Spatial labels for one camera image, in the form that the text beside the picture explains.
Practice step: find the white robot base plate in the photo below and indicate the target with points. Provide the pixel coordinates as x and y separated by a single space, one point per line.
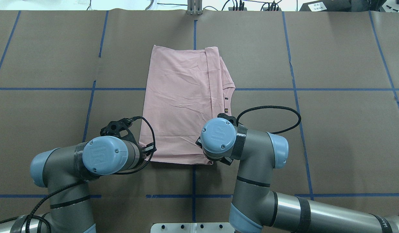
207 227

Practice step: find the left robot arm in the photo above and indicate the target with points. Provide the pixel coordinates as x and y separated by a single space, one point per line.
66 172

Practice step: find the aluminium frame post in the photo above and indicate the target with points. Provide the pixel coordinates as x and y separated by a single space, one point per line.
194 7

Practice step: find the pink Snoopy t-shirt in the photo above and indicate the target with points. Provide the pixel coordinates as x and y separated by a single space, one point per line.
184 90

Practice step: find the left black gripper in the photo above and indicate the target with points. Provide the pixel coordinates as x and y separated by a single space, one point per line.
149 149

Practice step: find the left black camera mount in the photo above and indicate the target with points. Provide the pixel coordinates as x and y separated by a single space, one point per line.
119 129

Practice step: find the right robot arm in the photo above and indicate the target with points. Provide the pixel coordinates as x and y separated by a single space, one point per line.
255 206

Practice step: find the black power strip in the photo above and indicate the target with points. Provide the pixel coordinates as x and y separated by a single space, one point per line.
254 7

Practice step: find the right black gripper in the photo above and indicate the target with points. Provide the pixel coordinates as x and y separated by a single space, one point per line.
226 160

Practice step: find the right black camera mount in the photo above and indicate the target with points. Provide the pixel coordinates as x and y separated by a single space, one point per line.
231 119

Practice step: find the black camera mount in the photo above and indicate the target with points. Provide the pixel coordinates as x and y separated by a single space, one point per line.
119 129
231 119

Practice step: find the black box with label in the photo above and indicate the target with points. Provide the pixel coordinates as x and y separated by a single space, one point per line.
326 6

